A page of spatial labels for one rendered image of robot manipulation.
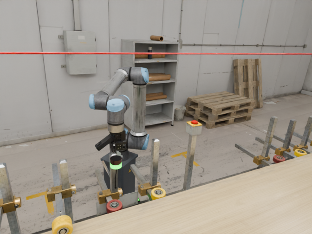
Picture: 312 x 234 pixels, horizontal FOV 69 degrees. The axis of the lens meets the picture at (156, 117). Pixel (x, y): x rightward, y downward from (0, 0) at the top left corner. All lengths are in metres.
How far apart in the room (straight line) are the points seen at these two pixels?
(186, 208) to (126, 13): 3.36
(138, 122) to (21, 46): 2.27
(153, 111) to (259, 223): 3.61
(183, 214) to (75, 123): 3.14
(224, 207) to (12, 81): 3.24
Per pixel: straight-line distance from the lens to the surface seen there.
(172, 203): 1.28
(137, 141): 2.01
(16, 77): 3.78
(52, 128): 4.05
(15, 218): 1.37
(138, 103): 1.88
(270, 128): 1.96
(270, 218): 1.36
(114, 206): 1.25
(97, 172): 1.57
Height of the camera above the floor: 1.75
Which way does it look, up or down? 21 degrees down
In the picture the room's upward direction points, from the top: 3 degrees clockwise
